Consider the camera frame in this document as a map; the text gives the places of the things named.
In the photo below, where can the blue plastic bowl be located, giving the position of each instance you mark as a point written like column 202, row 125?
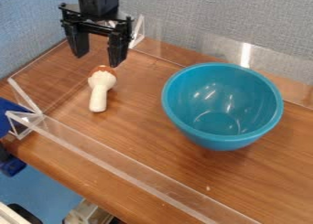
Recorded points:
column 222, row 105

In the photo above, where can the clear box under table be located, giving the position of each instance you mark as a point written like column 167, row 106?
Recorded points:
column 86, row 213

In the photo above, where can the clear acrylic barrier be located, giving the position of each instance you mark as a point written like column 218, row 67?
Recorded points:
column 185, row 45
column 52, row 82
column 175, row 194

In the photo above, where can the clear acrylic corner bracket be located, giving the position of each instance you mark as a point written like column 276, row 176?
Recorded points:
column 137, row 32

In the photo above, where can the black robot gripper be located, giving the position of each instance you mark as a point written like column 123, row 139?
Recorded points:
column 97, row 17

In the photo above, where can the clear acrylic left barrier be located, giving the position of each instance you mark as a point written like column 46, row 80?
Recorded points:
column 52, row 82

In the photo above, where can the blue clamp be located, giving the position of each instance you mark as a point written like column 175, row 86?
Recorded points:
column 10, row 165

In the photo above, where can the clear acrylic back barrier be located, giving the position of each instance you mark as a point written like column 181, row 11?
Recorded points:
column 185, row 45

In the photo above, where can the black white object bottom left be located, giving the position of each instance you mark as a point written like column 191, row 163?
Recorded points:
column 10, row 216

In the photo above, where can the white brown plush mushroom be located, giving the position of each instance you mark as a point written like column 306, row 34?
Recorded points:
column 101, row 80

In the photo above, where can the clear acrylic front barrier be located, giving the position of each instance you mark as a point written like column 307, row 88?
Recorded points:
column 175, row 194

